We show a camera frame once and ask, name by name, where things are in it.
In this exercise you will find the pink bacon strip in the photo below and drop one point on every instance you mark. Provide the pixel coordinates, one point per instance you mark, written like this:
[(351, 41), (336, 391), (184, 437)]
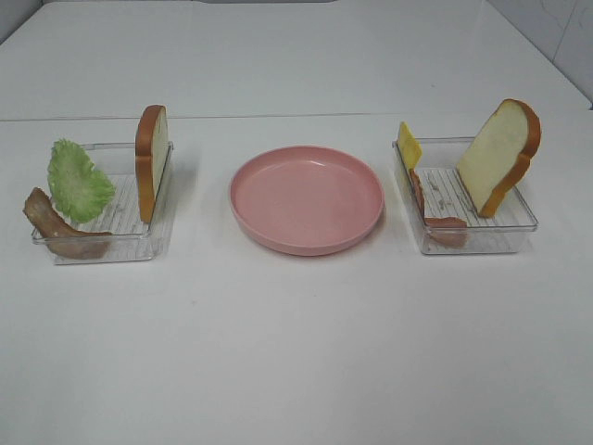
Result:
[(449, 231)]

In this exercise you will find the bread slice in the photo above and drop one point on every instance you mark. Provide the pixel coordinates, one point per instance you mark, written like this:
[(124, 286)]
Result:
[(151, 149), (500, 155)]

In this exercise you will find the green lettuce leaf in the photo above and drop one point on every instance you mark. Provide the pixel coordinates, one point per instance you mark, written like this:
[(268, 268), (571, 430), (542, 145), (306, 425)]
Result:
[(80, 190)]

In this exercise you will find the brown bacon strip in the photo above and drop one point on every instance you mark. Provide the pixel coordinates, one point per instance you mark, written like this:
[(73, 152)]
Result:
[(40, 212)]

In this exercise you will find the pink round plate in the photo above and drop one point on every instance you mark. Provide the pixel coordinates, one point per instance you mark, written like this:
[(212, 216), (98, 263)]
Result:
[(306, 200)]

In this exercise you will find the yellow cheese slice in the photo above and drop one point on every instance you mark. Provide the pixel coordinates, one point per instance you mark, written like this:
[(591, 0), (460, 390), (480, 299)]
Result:
[(408, 146)]

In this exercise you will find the right clear plastic tray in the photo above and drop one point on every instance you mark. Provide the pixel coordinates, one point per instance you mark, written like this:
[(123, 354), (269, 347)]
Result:
[(441, 213)]

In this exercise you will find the clear plastic tray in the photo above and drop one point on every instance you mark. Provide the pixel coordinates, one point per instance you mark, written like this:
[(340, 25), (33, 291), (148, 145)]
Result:
[(117, 234), (441, 213)]

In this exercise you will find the left clear plastic tray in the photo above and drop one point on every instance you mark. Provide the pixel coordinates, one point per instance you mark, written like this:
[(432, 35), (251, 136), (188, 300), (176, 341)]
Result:
[(117, 234)]

